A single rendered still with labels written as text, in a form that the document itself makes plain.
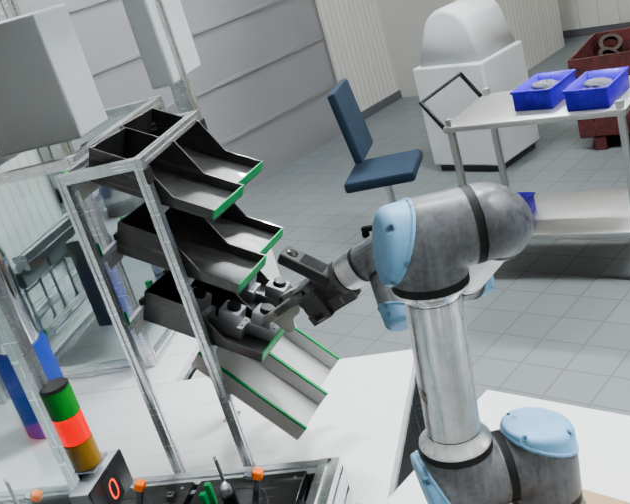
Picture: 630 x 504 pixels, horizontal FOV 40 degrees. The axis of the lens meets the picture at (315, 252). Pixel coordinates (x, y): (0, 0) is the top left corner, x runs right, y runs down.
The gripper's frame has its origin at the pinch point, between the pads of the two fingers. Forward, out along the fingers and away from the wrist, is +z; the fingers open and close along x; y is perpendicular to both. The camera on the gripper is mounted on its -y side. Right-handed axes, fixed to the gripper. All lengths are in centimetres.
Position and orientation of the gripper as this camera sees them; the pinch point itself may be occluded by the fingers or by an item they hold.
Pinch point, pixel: (271, 309)
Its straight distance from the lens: 182.2
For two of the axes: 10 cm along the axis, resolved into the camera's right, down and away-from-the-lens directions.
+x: 3.6, -4.4, 8.2
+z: -6.9, 4.6, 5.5
